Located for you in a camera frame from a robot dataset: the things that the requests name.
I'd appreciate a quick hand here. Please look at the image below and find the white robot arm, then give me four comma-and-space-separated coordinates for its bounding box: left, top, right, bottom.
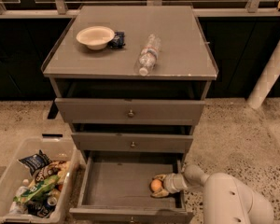
150, 164, 274, 224

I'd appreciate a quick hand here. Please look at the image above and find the orange fruit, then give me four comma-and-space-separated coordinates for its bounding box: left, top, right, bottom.
150, 179, 162, 192

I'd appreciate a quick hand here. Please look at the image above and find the clear plastic water bottle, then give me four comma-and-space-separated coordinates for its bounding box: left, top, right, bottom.
138, 35, 161, 76

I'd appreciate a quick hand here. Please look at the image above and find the dark blue snack packet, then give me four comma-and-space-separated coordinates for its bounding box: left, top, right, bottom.
108, 32, 125, 49

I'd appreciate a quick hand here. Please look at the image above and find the white leaning tube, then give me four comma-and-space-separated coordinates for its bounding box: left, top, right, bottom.
246, 39, 280, 109

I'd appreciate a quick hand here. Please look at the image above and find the dark blue chip bag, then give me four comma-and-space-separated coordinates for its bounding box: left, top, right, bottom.
18, 150, 52, 175

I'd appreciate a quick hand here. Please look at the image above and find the blue soda can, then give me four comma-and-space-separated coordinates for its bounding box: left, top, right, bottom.
28, 197, 57, 218

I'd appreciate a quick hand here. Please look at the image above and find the brown white snack bag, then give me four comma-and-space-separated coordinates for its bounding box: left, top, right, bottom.
29, 161, 71, 188

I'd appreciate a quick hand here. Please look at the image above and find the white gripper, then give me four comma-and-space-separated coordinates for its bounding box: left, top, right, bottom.
151, 174, 188, 198

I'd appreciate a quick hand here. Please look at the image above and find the grey drawer cabinet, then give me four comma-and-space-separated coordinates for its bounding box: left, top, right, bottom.
41, 5, 219, 165

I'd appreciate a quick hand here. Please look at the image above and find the clear plastic storage bin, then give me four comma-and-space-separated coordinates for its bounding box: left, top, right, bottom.
0, 138, 79, 224

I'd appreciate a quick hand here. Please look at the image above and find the grey middle drawer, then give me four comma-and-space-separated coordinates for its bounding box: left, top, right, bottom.
72, 133, 192, 153

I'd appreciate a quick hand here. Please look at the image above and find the white paper bowl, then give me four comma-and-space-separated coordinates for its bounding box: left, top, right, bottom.
76, 26, 115, 50

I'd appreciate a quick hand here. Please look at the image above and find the grey top drawer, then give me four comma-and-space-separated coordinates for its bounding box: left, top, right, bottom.
55, 98, 204, 125

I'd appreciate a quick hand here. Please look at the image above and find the grey open bottom drawer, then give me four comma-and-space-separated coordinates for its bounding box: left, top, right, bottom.
70, 152, 192, 224

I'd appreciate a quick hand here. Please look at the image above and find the green snack bag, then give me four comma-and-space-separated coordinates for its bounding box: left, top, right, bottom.
13, 175, 60, 203

